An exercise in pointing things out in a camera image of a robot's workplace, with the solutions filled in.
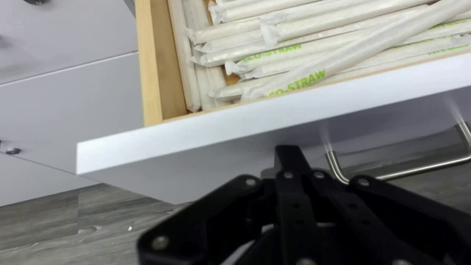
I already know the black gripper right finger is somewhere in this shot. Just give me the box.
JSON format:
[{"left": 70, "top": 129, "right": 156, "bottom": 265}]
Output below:
[{"left": 293, "top": 144, "right": 471, "bottom": 265}]

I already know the wooden drawer with white front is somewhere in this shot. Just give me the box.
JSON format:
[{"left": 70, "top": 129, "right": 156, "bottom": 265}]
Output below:
[{"left": 75, "top": 0, "right": 471, "bottom": 205}]

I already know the white lower drawer front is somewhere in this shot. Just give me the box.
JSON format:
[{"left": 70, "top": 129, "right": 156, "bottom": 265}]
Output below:
[{"left": 0, "top": 0, "right": 140, "bottom": 88}]

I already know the white paper-wrapped straw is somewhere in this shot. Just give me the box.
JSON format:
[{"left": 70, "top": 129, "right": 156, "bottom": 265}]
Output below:
[
  {"left": 242, "top": 0, "right": 471, "bottom": 102},
  {"left": 187, "top": 0, "right": 443, "bottom": 46},
  {"left": 223, "top": 18, "right": 471, "bottom": 80},
  {"left": 208, "top": 0, "right": 327, "bottom": 24},
  {"left": 167, "top": 0, "right": 205, "bottom": 113}
]

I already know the metal drawer handle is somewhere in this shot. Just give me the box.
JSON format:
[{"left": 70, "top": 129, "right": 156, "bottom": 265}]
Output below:
[{"left": 317, "top": 94, "right": 471, "bottom": 185}]

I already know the white lower cabinet door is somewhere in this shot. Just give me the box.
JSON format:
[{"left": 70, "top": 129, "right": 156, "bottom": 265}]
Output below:
[{"left": 0, "top": 49, "right": 148, "bottom": 207}]

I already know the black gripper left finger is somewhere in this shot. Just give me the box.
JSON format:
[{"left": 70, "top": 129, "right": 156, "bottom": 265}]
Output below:
[{"left": 137, "top": 144, "right": 315, "bottom": 265}]

